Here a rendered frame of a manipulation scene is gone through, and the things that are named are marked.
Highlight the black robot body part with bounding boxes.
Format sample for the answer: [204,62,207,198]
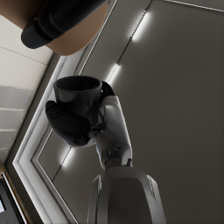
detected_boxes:
[20,0,109,50]

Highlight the dark framed window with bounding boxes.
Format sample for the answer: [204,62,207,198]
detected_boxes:
[0,166,32,224]

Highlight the dark grey cup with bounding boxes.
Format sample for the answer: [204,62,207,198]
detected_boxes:
[52,75,104,126]

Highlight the white ceiling strip light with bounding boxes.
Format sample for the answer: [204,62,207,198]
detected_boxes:
[129,9,153,44]
[59,145,76,170]
[106,63,123,86]

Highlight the brown rounded panel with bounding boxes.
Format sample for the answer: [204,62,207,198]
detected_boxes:
[0,0,109,57]

